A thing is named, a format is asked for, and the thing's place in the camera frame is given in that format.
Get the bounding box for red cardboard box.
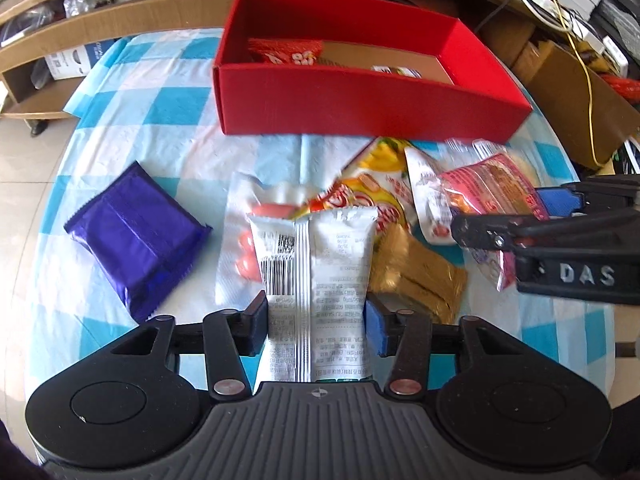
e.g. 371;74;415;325
212;0;532;142

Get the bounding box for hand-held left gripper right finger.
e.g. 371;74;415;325
364;294;531;403

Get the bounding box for clear packet with red candies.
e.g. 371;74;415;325
215;171;311;306

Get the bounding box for clear plastic bag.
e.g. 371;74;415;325
64;0;103;19

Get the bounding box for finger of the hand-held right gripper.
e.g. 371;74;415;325
534;175;640;219
450;209;640;261

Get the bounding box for brown cardboard box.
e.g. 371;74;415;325
510;40;640;171

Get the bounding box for yellow cable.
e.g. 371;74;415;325
492;0;608;166

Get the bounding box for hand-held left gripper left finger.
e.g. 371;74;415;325
100;290;271;403

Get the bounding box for purple snack packet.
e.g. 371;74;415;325
64;161;213;323

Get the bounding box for wooden tv stand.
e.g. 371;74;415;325
0;0;640;121

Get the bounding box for gold snack packet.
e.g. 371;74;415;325
367;222;468;326

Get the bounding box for yellow and red snack packet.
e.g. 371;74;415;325
307;137;421;233

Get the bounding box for blue and white checkered tablecloth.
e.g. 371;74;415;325
27;27;616;396

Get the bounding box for colourful printed snack packet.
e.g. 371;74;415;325
372;64;421;78

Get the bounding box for pink snack packet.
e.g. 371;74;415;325
440;140;551;292

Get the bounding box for white and blue carton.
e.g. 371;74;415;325
45;40;108;81

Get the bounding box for white snack packet black print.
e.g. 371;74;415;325
246;206;379;383

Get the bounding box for white power strip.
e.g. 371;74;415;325
575;20;632;75

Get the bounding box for small white and red packet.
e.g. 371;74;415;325
404;147;458;246

